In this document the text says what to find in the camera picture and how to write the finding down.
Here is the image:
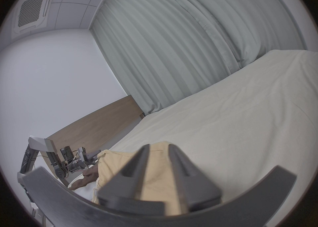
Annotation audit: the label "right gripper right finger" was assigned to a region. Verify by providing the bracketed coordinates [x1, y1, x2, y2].
[168, 143, 222, 215]

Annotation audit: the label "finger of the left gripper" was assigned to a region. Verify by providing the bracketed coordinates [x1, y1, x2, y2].
[86, 150, 101, 160]

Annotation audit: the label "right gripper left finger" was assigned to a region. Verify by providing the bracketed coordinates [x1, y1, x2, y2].
[98, 144, 166, 218]

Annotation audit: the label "tan shorts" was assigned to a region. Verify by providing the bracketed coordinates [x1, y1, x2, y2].
[92, 141, 189, 218]

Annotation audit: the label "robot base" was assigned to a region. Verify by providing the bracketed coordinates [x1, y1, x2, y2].
[17, 171, 54, 226]

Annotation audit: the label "bed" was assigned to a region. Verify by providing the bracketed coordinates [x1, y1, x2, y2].
[46, 49, 318, 218]

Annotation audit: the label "brown garment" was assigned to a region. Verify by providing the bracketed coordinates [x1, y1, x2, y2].
[70, 164, 100, 192]

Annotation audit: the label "white garment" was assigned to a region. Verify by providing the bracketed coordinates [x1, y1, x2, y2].
[68, 176, 98, 200]

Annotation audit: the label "white ceiling air conditioner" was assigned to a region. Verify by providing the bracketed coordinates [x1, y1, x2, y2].
[11, 0, 60, 40]

